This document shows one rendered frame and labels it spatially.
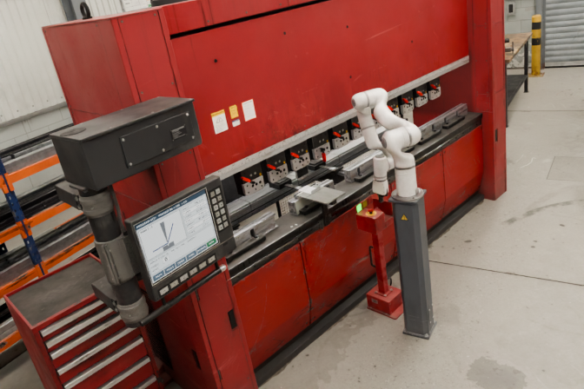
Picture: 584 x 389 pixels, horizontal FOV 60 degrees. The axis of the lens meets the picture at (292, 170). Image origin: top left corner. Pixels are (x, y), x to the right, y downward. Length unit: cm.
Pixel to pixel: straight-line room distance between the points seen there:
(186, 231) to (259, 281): 106
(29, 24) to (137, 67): 478
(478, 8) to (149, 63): 315
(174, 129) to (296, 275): 158
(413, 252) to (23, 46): 525
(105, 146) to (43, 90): 515
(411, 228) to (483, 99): 207
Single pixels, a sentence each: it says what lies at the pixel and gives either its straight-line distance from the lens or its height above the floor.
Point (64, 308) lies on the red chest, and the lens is 287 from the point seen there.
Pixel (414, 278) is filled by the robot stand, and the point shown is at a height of 46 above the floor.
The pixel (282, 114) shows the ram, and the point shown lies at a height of 156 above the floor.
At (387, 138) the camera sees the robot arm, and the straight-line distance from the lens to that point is 290.
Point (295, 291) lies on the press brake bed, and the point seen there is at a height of 46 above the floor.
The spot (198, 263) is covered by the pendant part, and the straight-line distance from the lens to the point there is 219.
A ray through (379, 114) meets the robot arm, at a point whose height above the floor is 148.
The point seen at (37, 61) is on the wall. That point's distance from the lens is 700.
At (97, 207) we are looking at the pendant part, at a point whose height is 166.
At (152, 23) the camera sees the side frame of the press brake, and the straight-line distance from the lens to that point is 235.
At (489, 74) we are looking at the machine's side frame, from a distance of 481.
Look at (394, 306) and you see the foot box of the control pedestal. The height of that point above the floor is 4.
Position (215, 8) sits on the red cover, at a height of 224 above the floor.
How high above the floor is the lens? 235
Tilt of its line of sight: 21 degrees down
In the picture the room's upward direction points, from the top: 10 degrees counter-clockwise
